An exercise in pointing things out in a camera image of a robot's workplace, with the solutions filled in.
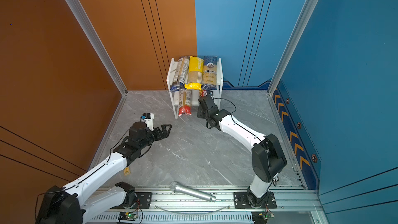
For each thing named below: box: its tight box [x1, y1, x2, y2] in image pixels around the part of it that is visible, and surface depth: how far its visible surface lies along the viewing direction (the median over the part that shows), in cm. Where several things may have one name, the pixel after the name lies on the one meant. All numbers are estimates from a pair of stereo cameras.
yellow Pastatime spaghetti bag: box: [184, 56, 205, 91], surface depth 81 cm
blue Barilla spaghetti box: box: [199, 89, 208, 98], surface depth 89 cm
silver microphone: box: [169, 181, 217, 203], surface depth 76 cm
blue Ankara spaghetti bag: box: [202, 55, 219, 91], surface depth 81 cm
